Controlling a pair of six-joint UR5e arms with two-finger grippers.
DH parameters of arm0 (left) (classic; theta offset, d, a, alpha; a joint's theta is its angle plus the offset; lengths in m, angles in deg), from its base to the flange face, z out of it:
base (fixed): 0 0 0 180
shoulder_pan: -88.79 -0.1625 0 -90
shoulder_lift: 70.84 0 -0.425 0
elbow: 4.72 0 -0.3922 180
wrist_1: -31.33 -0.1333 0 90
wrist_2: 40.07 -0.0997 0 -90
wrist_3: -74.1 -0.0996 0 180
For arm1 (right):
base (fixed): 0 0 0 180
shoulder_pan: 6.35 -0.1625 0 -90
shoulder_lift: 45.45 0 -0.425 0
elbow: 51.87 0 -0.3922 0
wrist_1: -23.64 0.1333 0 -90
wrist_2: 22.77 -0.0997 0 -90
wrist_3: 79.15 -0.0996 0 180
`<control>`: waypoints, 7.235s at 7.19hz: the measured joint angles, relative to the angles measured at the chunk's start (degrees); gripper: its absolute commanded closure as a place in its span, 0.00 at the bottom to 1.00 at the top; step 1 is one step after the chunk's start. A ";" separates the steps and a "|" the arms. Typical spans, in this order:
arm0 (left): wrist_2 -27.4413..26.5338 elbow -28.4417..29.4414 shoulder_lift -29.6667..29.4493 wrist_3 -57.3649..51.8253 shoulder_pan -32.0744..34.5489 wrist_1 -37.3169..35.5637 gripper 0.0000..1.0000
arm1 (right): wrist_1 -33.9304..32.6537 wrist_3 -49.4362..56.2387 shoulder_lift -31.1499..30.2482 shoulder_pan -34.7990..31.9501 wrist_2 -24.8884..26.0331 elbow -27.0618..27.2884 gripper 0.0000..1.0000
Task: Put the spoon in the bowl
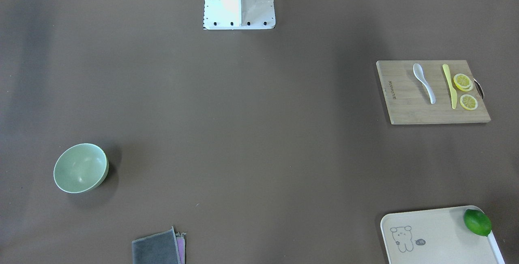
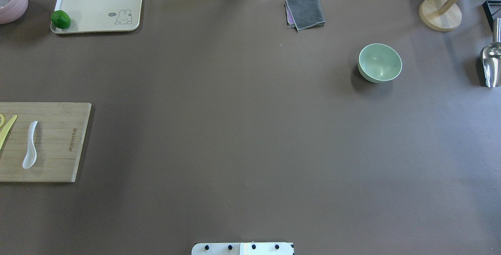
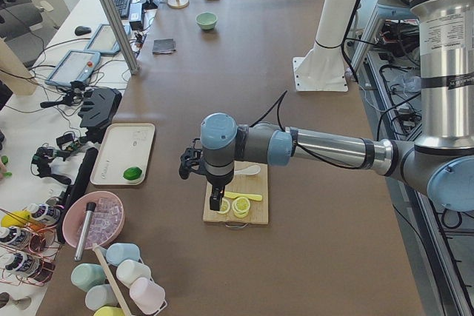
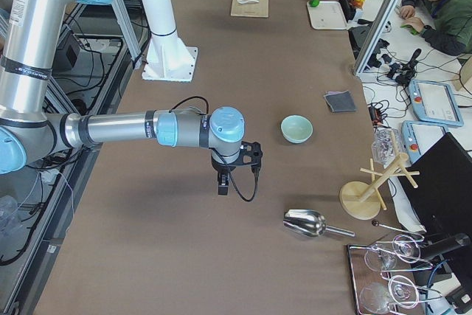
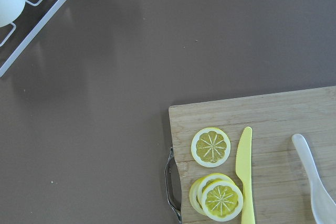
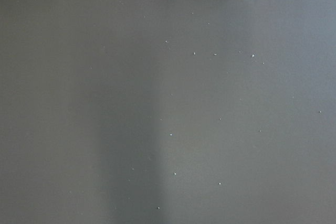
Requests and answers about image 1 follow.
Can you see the lower lemon slice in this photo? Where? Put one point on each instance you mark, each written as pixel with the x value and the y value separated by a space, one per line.
pixel 468 102

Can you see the green lime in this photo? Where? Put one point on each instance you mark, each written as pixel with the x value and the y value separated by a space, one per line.
pixel 477 222

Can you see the cream rabbit tray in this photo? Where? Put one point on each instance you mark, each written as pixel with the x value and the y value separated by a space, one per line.
pixel 436 236

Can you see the yellow plastic knife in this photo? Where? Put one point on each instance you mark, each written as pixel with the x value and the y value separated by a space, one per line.
pixel 452 91

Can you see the lemon slice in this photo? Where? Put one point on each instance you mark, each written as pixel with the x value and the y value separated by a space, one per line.
pixel 468 102
pixel 463 82

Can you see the grey folded cloth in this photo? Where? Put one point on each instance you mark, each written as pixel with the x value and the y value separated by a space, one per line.
pixel 167 247

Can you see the white ceramic spoon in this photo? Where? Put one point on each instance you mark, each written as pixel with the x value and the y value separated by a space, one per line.
pixel 419 75

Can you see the upper lemon slice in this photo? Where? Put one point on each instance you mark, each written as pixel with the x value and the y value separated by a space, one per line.
pixel 463 82

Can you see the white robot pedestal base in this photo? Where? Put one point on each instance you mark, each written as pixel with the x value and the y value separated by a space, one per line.
pixel 239 15

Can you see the light green bowl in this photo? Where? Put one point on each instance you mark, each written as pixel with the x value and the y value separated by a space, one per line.
pixel 81 168

